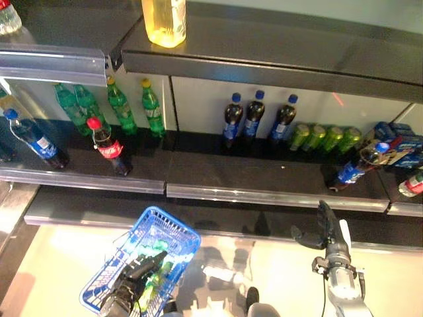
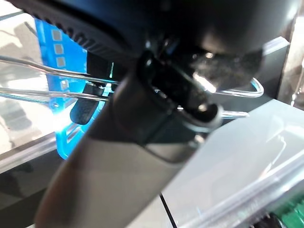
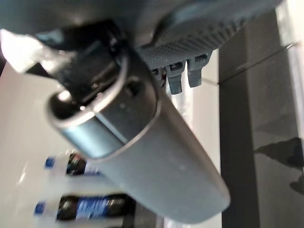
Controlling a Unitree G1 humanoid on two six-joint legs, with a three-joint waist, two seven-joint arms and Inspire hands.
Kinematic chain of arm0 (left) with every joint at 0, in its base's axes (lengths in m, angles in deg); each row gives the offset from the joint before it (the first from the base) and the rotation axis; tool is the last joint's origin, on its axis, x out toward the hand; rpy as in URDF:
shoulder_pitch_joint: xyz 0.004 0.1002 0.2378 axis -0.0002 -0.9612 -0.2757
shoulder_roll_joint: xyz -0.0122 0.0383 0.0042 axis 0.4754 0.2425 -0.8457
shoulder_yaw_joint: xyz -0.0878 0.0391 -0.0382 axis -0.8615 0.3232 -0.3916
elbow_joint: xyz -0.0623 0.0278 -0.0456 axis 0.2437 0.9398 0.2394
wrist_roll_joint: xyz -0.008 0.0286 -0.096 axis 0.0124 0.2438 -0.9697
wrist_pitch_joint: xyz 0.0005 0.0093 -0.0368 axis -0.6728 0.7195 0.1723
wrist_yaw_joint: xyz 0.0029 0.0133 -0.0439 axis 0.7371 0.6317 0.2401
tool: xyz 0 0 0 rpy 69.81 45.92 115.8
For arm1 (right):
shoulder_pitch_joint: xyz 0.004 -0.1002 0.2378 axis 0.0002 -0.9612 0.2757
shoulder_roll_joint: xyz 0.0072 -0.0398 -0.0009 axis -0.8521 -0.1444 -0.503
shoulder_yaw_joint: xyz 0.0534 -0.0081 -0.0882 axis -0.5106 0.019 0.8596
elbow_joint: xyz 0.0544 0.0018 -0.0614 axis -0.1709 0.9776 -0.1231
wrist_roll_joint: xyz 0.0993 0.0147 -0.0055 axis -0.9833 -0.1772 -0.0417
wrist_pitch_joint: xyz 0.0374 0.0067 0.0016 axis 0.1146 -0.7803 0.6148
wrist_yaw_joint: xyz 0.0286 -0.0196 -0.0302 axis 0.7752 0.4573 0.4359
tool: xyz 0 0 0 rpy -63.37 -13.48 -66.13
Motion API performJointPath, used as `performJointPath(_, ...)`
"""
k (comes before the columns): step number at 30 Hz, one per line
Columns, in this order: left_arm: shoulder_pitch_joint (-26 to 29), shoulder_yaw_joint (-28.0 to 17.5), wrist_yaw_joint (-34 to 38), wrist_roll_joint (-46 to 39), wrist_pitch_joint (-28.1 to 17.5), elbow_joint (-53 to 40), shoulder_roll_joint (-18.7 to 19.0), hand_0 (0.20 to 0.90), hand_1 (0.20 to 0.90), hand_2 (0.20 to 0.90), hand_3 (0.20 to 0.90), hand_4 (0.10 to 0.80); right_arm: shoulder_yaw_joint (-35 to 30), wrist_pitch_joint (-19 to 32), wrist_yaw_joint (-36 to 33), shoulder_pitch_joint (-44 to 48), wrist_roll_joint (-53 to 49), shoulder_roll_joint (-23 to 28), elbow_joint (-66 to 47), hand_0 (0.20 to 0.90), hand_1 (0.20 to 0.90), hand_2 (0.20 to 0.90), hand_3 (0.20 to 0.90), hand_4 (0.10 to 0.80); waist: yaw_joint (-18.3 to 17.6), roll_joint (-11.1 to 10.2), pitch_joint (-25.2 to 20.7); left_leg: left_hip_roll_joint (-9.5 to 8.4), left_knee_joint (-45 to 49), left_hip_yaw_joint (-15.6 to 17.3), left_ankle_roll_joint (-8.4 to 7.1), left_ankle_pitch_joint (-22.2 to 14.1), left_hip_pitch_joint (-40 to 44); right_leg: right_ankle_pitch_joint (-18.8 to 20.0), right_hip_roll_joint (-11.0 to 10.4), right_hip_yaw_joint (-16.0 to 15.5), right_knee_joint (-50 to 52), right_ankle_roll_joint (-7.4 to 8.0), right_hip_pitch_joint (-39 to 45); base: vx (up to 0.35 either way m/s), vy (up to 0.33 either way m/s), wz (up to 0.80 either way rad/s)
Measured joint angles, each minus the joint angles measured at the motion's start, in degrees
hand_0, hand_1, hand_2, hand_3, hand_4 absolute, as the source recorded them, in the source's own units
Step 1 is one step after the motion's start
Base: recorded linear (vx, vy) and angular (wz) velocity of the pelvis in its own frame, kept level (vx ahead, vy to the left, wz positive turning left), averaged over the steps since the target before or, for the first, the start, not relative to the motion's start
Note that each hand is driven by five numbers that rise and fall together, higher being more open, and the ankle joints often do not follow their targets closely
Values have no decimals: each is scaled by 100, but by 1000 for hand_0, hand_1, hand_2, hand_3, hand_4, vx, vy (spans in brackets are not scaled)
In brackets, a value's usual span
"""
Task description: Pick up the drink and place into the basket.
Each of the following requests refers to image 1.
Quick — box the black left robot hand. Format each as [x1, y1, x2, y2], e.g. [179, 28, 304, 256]
[100, 250, 169, 308]

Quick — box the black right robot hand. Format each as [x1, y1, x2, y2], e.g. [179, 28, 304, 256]
[289, 199, 353, 265]

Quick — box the blue plastic shopping basket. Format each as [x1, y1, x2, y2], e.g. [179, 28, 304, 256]
[79, 206, 202, 317]

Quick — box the cola bottle blue label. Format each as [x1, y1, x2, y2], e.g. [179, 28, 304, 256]
[221, 92, 245, 149]
[327, 141, 390, 192]
[243, 90, 266, 143]
[3, 108, 70, 170]
[268, 94, 299, 145]

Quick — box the water bottle red label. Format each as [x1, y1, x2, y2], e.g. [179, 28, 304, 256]
[398, 173, 423, 198]
[0, 0, 22, 36]

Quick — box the silver right robot leg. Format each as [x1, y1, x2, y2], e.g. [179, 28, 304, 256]
[245, 286, 282, 317]

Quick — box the blue yellow snack box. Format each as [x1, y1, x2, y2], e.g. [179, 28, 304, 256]
[362, 121, 397, 150]

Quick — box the small blue snack box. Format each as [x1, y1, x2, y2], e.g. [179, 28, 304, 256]
[389, 122, 412, 137]

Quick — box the large yellow tea bottle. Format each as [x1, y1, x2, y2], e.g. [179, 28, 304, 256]
[141, 0, 187, 49]

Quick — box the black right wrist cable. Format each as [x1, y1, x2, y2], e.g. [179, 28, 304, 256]
[320, 279, 328, 317]

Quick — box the black shelf with clear rail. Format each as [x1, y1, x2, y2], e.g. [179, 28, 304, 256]
[166, 131, 393, 213]
[385, 166, 423, 218]
[0, 6, 143, 88]
[0, 117, 173, 195]

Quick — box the dark shelf without rail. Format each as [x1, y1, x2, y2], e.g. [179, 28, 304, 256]
[121, 15, 423, 104]

